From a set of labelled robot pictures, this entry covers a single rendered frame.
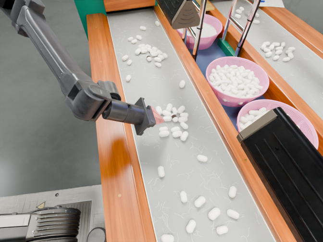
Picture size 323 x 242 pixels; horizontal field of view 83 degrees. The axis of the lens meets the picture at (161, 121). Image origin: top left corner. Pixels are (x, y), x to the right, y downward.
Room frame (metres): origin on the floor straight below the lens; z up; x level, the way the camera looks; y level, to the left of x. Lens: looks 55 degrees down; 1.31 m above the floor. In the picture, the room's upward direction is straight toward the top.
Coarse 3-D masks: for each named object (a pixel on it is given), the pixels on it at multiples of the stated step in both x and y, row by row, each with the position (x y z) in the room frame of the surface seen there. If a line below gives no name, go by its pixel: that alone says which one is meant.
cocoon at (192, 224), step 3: (189, 222) 0.05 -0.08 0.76; (192, 222) 0.05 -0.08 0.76; (195, 222) 0.05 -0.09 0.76; (189, 225) 0.05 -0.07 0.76; (192, 225) 0.05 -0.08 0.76; (195, 225) 0.05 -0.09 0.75; (186, 228) 0.04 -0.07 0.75; (189, 228) 0.04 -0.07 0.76; (192, 228) 0.04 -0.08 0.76; (189, 231) 0.03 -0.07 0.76; (192, 231) 0.03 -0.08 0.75
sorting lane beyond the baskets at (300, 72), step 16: (240, 0) 1.41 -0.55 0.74; (224, 16) 1.19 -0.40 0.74; (240, 32) 1.01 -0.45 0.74; (256, 32) 1.01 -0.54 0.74; (272, 32) 1.01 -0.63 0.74; (288, 32) 1.01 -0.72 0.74; (256, 48) 0.85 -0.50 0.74; (304, 48) 0.85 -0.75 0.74; (272, 64) 0.73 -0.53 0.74; (288, 64) 0.73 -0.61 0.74; (304, 64) 0.73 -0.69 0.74; (320, 64) 0.73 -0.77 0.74; (288, 80) 0.62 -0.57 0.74; (304, 80) 0.62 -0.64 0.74; (320, 80) 0.62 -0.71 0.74; (304, 96) 0.52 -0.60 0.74; (320, 96) 0.52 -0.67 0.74; (320, 112) 0.43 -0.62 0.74
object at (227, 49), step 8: (232, 0) 0.98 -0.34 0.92; (248, 0) 0.87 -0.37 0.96; (256, 0) 0.82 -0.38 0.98; (232, 8) 0.96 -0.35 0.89; (256, 8) 0.82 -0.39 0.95; (232, 16) 0.96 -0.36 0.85; (248, 16) 0.83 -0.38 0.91; (240, 24) 0.88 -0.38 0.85; (248, 24) 0.82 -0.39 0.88; (224, 32) 0.97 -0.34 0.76; (224, 40) 0.96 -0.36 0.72; (240, 40) 0.82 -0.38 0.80; (224, 48) 0.91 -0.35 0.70; (232, 48) 0.89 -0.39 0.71; (240, 48) 0.81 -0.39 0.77; (232, 56) 0.83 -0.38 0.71
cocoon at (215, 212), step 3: (216, 207) 0.09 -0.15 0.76; (213, 210) 0.08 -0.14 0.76; (216, 210) 0.08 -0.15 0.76; (219, 210) 0.08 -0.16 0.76; (210, 213) 0.08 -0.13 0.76; (213, 213) 0.08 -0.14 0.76; (216, 213) 0.08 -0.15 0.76; (219, 213) 0.08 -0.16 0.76; (210, 216) 0.07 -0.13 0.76; (213, 216) 0.07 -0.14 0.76; (216, 216) 0.07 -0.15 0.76; (213, 219) 0.06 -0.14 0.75
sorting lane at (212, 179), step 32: (128, 32) 1.01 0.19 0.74; (160, 32) 1.01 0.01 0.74; (128, 96) 0.52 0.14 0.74; (160, 96) 0.52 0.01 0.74; (192, 96) 0.52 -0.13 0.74; (192, 128) 0.36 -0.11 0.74; (160, 160) 0.24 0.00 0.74; (192, 160) 0.24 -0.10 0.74; (224, 160) 0.24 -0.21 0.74; (160, 192) 0.14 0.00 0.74; (192, 192) 0.14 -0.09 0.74; (224, 192) 0.14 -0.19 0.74; (160, 224) 0.05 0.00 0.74; (224, 224) 0.05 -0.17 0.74; (256, 224) 0.05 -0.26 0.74
